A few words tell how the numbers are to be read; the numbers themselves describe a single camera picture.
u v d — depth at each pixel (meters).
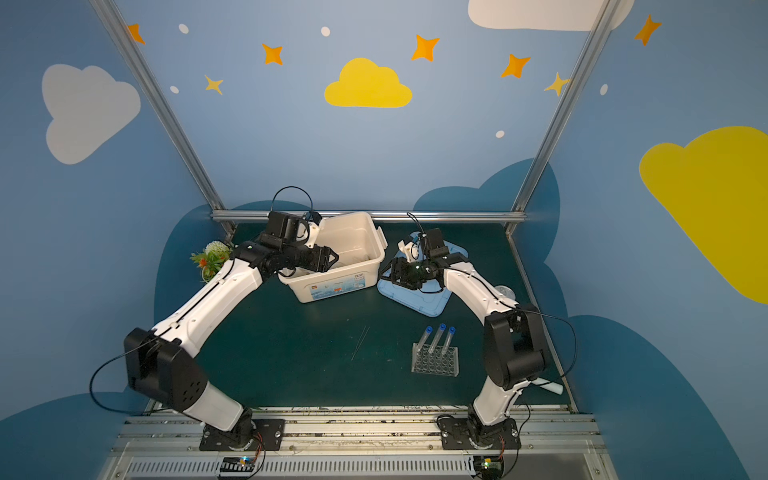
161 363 0.41
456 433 0.75
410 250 0.80
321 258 0.72
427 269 0.68
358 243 1.11
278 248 0.62
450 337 0.80
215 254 0.92
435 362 0.84
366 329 0.93
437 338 0.82
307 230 0.66
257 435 0.73
